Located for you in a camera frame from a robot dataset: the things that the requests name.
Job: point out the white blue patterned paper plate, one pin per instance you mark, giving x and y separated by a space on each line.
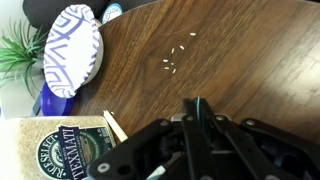
71 51

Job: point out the Texmati rice jar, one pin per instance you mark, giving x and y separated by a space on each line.
53 147

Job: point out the purple plastic bowl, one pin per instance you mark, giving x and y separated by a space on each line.
52 105

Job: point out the green spiky plant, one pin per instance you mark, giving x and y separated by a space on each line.
20 51

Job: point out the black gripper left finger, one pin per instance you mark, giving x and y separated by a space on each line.
189 107

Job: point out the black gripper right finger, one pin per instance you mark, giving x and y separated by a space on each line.
204 109

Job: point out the light blue serving spoon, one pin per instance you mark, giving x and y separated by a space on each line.
198 111

